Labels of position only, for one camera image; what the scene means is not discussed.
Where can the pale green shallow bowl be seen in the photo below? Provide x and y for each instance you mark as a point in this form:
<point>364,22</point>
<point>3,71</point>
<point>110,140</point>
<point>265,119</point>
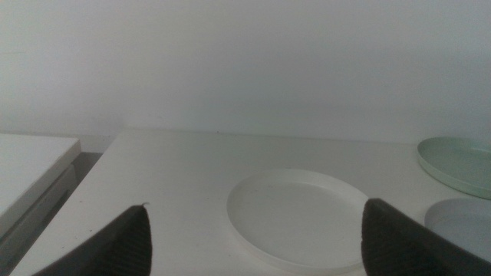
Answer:
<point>460,163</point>

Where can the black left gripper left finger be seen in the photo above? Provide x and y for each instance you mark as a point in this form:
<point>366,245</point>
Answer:
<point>119,249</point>

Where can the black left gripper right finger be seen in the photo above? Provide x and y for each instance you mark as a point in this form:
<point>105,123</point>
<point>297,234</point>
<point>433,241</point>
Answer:
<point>399,249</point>

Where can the white side table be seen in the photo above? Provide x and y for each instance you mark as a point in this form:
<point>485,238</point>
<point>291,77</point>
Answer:
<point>27,168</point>

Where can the white shallow bowl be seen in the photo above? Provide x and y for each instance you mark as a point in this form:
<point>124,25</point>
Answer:
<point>295,218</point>

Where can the light grey shallow bowl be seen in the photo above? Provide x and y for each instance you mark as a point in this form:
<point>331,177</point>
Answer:
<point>464,226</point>

